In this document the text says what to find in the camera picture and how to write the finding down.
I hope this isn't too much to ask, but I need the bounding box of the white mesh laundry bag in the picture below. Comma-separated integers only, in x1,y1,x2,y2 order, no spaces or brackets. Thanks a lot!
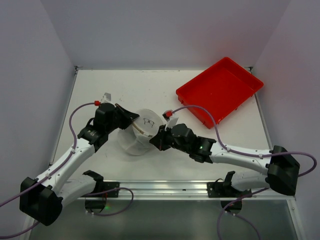
117,108,163,156

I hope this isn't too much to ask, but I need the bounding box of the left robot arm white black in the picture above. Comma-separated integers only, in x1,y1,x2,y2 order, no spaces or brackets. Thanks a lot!
19,103,139,226

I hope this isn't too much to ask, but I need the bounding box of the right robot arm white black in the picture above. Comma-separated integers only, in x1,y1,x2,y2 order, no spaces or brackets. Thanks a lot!
149,123,300,196

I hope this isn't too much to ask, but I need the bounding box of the red plastic tray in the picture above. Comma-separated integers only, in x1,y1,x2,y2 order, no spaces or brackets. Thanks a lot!
175,57,264,124

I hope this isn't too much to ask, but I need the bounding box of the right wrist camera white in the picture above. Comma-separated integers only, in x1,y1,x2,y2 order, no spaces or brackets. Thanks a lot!
162,110,179,130

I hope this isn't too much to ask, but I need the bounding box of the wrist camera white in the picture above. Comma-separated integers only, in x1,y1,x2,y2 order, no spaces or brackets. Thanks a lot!
100,92,112,103
162,110,179,130

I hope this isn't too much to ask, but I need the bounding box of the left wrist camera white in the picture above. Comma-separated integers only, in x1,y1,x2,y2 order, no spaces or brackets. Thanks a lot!
100,92,112,103

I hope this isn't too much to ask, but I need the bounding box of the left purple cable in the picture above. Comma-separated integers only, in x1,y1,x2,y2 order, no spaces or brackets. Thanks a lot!
0,100,101,238

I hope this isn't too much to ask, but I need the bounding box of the aluminium mounting rail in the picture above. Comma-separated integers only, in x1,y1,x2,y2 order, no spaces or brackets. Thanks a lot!
32,178,296,201

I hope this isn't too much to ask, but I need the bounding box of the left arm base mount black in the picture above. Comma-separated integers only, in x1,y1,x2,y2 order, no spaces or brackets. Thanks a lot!
84,181,120,213

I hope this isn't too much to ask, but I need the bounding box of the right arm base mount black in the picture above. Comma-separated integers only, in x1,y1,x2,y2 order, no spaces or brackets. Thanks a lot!
206,171,252,214

